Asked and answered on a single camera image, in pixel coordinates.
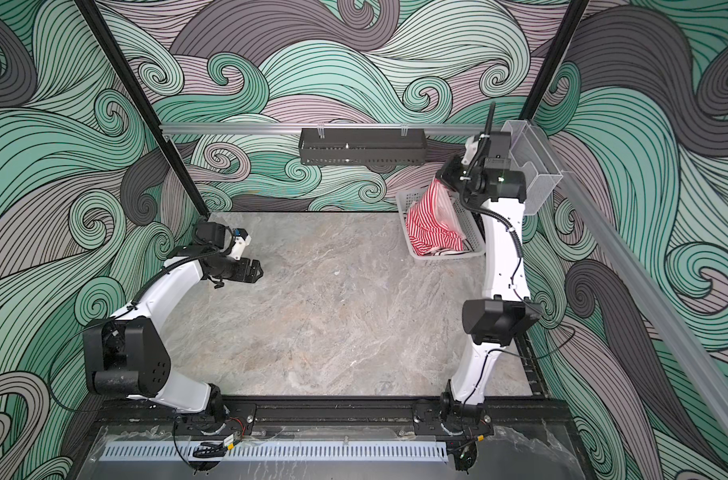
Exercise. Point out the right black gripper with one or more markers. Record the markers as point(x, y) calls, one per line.
point(451, 175)

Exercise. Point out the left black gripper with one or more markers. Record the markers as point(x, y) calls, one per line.
point(252, 275)

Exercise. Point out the red white striped tank top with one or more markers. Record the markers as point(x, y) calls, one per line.
point(432, 225)

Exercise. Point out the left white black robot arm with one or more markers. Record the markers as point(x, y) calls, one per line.
point(124, 354)

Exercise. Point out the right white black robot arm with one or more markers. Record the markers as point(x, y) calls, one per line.
point(504, 310)

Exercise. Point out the white plastic laundry basket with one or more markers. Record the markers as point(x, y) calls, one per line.
point(474, 244)

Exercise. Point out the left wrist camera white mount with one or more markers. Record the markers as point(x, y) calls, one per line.
point(240, 240)

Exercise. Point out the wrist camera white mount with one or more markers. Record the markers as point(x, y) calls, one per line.
point(476, 151)
point(240, 240)

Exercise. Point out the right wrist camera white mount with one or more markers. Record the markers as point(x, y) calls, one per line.
point(476, 151)

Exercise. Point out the clear plastic wall bin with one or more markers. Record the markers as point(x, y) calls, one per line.
point(532, 154)

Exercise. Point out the black wall mounted tray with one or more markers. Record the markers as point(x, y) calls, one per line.
point(362, 147)

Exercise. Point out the aluminium wall rail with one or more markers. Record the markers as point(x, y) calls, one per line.
point(256, 128)

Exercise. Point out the white slotted cable duct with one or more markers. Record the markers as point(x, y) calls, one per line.
point(388, 451)

